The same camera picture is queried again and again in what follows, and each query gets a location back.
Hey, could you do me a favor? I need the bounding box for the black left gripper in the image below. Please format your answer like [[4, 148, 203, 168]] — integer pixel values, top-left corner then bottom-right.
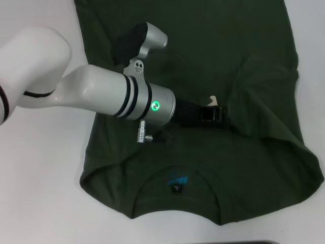
[[172, 98, 234, 129]]

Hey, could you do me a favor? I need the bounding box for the dark green printed t-shirt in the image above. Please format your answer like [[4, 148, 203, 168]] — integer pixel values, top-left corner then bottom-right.
[[73, 0, 325, 226]]

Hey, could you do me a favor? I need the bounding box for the left gripper cable with plug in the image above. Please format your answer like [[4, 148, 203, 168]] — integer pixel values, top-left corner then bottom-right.
[[137, 120, 169, 145]]

